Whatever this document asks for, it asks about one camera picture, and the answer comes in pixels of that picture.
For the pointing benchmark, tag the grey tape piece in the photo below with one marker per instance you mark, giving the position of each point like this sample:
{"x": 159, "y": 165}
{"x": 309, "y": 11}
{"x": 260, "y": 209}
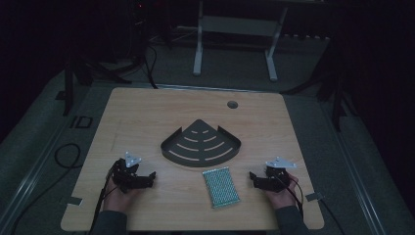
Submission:
{"x": 314, "y": 197}

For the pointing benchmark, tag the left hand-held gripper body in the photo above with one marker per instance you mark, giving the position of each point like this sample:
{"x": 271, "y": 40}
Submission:
{"x": 124, "y": 174}

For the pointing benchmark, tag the person's left hand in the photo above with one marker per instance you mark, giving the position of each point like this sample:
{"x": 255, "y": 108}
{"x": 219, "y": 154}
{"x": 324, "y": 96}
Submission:
{"x": 119, "y": 200}

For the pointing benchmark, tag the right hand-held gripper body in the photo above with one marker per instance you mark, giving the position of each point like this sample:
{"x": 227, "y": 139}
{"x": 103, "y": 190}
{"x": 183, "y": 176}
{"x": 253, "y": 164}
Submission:
{"x": 275, "y": 179}

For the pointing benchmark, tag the dark metal corner shelf rack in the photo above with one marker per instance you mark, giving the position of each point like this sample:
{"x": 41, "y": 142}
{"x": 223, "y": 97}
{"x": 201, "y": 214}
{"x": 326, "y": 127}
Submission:
{"x": 200, "y": 148}

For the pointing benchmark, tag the white metal stand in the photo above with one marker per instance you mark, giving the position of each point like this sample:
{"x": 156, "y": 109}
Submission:
{"x": 235, "y": 26}

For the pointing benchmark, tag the person's right hand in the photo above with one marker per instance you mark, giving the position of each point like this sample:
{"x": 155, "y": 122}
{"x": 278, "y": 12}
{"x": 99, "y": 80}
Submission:
{"x": 285, "y": 197}

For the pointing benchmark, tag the black tripod stand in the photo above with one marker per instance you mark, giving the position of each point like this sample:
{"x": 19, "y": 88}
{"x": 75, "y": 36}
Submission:
{"x": 84, "y": 73}
{"x": 332, "y": 88}

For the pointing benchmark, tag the metal floor rail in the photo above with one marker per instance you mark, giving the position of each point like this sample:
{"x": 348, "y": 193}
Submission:
{"x": 29, "y": 182}
{"x": 355, "y": 182}

